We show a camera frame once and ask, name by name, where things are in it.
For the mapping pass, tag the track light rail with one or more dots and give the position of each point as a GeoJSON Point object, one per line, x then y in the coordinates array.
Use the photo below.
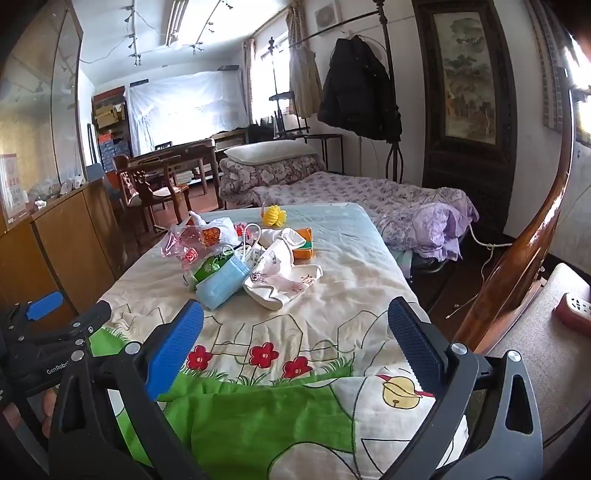
{"type": "Point", "coordinates": [207, 23]}
{"type": "Point", "coordinates": [133, 37]}

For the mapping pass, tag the glass display case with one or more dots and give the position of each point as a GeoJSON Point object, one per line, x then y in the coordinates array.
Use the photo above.
{"type": "Point", "coordinates": [41, 115]}

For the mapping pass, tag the shelf with boxes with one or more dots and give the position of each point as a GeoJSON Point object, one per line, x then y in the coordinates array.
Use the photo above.
{"type": "Point", "coordinates": [111, 120]}

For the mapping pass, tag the curved wooden rail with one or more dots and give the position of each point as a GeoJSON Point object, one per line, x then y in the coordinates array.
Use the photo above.
{"type": "Point", "coordinates": [521, 249]}

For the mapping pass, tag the white pillow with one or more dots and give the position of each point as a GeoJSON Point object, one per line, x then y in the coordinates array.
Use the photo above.
{"type": "Point", "coordinates": [272, 151]}

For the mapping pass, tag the person's left hand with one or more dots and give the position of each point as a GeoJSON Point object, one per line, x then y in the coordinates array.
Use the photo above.
{"type": "Point", "coordinates": [46, 408]}

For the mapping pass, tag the white crumpled tissue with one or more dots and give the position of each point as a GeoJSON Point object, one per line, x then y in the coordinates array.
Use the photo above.
{"type": "Point", "coordinates": [279, 236]}

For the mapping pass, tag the white printed cloth pouch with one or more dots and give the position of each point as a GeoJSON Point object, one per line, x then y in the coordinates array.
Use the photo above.
{"type": "Point", "coordinates": [277, 284]}

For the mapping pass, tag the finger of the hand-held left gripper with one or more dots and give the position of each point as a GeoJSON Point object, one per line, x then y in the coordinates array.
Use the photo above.
{"type": "Point", "coordinates": [44, 305]}
{"type": "Point", "coordinates": [94, 316]}

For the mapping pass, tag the green packet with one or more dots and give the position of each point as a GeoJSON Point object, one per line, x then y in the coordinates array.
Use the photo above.
{"type": "Point", "coordinates": [207, 270]}

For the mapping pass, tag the wooden table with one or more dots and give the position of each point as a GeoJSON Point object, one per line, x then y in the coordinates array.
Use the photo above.
{"type": "Point", "coordinates": [184, 150]}

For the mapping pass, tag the blue face mask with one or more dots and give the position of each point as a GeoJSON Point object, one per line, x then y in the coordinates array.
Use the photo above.
{"type": "Point", "coordinates": [221, 286]}

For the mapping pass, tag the yellow plastic ball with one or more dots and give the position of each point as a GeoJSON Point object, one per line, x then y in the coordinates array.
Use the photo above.
{"type": "Point", "coordinates": [273, 215]}

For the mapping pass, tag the blue chair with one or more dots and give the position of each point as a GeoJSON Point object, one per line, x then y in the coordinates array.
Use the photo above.
{"type": "Point", "coordinates": [97, 174]}

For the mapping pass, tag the red white power strip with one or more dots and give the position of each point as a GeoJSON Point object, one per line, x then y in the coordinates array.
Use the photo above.
{"type": "Point", "coordinates": [575, 307]}

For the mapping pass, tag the carved wooden chair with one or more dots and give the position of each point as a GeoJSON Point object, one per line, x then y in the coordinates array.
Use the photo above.
{"type": "Point", "coordinates": [138, 184]}

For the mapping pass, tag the brown wooden cabinet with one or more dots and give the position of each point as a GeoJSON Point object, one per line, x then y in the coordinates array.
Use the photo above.
{"type": "Point", "coordinates": [69, 230]}

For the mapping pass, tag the purple floral mattress sheet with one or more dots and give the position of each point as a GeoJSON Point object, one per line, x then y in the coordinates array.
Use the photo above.
{"type": "Point", "coordinates": [351, 194]}

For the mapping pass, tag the dark side table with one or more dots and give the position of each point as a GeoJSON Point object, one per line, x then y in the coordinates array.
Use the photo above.
{"type": "Point", "coordinates": [323, 137]}

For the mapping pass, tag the cartoon printed bed sheet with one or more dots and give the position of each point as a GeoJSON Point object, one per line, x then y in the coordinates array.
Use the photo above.
{"type": "Point", "coordinates": [323, 300]}

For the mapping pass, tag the orange box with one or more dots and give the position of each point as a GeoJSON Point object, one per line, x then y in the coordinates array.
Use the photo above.
{"type": "Point", "coordinates": [304, 247]}

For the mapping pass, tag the red small packet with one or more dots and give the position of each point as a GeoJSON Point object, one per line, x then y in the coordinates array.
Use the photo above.
{"type": "Point", "coordinates": [240, 229]}

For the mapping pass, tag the ceiling fluorescent lamp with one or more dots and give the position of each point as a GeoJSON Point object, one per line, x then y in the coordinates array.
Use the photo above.
{"type": "Point", "coordinates": [177, 21]}

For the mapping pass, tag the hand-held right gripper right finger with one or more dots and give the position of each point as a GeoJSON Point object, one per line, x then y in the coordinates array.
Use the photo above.
{"type": "Point", "coordinates": [413, 346]}

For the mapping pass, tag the white air conditioner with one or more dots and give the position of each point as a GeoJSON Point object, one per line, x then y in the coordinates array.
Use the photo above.
{"type": "Point", "coordinates": [328, 14]}

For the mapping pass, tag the metal coat rack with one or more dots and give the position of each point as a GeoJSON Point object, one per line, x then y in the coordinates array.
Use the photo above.
{"type": "Point", "coordinates": [393, 159]}

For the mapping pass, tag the black metal stand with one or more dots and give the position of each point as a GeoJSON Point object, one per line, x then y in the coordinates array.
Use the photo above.
{"type": "Point", "coordinates": [282, 96]}

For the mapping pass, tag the beige hanging garment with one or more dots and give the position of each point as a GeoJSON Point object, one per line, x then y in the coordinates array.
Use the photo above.
{"type": "Point", "coordinates": [304, 78]}

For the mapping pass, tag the clear red-print plastic bag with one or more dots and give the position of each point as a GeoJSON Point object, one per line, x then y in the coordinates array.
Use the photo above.
{"type": "Point", "coordinates": [194, 244]}

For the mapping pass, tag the black jacket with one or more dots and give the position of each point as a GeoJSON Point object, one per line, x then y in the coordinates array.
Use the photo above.
{"type": "Point", "coordinates": [355, 87]}

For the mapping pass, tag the red white notice sheet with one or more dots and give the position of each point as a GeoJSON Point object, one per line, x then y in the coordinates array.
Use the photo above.
{"type": "Point", "coordinates": [11, 184]}

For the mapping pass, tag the dark framed painting panel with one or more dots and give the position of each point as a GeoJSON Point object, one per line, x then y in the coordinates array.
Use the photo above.
{"type": "Point", "coordinates": [466, 78]}

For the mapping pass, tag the white cover sheet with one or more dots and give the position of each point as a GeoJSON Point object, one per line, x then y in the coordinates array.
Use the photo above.
{"type": "Point", "coordinates": [184, 106]}

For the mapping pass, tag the beige upholstered seat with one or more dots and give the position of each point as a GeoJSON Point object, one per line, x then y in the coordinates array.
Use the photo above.
{"type": "Point", "coordinates": [545, 364]}

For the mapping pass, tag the purple blanket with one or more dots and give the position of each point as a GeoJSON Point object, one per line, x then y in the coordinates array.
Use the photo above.
{"type": "Point", "coordinates": [425, 226]}

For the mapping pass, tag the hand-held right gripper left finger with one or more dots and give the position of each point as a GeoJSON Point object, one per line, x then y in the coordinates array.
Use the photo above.
{"type": "Point", "coordinates": [178, 344]}

